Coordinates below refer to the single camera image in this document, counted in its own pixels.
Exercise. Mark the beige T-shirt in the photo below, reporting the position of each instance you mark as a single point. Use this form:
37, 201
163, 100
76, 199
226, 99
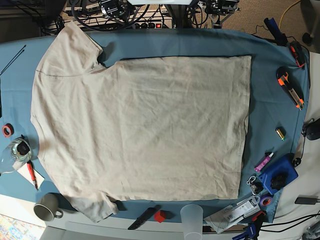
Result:
157, 129

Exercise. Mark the red cube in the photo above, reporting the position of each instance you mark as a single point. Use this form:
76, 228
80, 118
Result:
160, 216

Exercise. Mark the translucent plastic cup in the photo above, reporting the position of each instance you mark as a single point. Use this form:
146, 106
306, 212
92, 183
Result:
192, 222

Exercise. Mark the power strip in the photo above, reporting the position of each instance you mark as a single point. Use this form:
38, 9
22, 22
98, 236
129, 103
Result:
158, 24

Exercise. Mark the purple glue tube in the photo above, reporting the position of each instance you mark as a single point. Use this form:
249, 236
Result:
263, 162

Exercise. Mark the keyring with carabiner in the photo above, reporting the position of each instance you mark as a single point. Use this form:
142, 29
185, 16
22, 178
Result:
255, 186

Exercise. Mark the packaged item card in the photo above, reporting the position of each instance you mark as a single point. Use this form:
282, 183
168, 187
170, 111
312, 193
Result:
232, 215

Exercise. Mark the blue table cloth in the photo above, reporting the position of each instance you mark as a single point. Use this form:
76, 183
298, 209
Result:
270, 107

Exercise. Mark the green yellow battery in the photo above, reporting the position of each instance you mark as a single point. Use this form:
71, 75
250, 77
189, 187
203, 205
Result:
281, 133

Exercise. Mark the blue case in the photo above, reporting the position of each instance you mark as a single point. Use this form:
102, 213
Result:
278, 175

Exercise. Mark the orange black utility knife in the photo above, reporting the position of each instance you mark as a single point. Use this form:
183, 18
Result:
283, 78

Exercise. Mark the purple tape roll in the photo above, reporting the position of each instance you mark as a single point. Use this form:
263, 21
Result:
266, 200

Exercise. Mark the red pen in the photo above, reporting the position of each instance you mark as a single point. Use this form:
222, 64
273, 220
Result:
32, 174

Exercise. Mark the grey ceramic mug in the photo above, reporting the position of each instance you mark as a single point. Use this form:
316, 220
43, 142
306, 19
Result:
47, 208

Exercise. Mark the blue black clamp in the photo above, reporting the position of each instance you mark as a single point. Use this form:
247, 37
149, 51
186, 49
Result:
252, 231

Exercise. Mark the clear tape roll with holder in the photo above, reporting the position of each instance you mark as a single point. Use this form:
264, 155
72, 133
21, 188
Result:
15, 155

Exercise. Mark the white paper note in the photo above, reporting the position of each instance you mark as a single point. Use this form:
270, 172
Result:
23, 171

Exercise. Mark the red tape roll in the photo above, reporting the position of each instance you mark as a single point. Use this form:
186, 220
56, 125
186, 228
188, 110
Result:
7, 130

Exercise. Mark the black computer mouse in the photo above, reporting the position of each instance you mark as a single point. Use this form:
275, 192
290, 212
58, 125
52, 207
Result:
312, 131

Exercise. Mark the orange black tool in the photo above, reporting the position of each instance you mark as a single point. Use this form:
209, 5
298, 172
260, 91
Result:
297, 53

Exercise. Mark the black phone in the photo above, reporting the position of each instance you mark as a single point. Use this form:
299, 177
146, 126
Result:
306, 200

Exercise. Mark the blue handled tool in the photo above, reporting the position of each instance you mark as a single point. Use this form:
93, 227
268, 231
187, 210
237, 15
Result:
279, 37

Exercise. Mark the black cable ties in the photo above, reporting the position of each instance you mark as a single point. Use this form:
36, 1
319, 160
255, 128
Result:
13, 59

